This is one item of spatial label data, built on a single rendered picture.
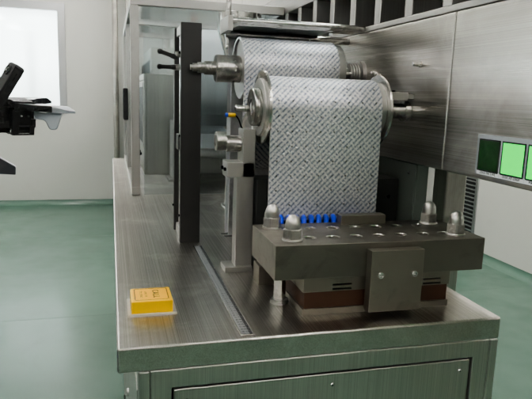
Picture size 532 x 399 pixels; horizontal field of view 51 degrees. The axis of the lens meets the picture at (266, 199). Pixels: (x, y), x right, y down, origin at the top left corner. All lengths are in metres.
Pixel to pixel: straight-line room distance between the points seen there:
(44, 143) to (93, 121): 0.57
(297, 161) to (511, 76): 0.41
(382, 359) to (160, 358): 0.37
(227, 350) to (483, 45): 0.67
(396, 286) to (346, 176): 0.27
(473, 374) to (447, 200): 0.49
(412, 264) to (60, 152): 5.89
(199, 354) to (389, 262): 0.35
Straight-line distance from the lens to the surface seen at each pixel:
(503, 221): 4.79
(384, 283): 1.00
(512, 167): 0.98
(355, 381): 1.01
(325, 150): 1.14
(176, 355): 0.89
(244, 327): 0.94
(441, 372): 1.08
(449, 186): 1.44
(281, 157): 1.11
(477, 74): 1.08
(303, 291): 0.98
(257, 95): 1.12
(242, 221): 1.20
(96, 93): 6.62
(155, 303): 0.99
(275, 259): 0.94
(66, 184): 6.72
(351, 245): 0.98
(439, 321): 1.04
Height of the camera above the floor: 1.27
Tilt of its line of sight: 10 degrees down
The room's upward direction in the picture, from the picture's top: 2 degrees clockwise
